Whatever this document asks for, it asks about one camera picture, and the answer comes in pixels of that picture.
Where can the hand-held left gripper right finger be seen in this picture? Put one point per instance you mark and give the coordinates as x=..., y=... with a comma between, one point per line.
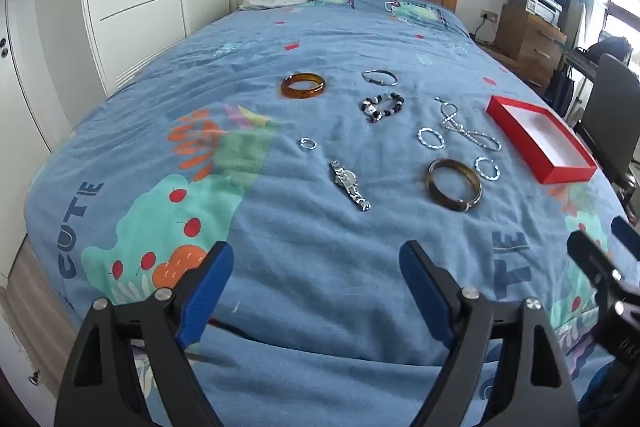
x=422, y=287

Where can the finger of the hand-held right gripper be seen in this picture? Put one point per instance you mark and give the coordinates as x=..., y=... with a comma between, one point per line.
x=587, y=252
x=627, y=234

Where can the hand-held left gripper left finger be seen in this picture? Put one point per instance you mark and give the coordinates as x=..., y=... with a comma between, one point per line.
x=210, y=287

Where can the dark brown bangle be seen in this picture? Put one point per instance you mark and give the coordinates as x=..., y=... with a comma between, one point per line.
x=435, y=194

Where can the twisted silver hoop earring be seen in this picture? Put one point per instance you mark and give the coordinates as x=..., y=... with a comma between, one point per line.
x=476, y=169
x=420, y=138

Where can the silver wristwatch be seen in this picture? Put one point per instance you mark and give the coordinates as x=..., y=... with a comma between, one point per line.
x=346, y=178

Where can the red box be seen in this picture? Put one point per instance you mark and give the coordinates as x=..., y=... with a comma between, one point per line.
x=530, y=127

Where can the grey chair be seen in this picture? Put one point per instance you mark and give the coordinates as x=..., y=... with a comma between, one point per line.
x=612, y=107

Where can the dark bag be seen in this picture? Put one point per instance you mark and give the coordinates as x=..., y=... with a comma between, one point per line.
x=607, y=49

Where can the wooden nightstand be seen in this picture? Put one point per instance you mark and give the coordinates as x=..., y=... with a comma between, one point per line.
x=505, y=59

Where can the thin silver bangle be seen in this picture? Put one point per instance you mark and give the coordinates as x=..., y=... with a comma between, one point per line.
x=372, y=80

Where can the amber bangle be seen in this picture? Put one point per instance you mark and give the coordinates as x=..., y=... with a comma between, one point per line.
x=302, y=94

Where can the wooden dresser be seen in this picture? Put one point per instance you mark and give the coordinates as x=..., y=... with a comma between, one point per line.
x=530, y=37

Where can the white printer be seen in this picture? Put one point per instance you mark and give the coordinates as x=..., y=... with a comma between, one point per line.
x=537, y=2

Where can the printed blue blanket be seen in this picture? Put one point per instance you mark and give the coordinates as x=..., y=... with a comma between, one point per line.
x=325, y=57

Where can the white door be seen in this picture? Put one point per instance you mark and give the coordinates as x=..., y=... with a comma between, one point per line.
x=20, y=107

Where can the wall power outlet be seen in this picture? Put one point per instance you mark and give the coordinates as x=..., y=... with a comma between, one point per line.
x=490, y=16

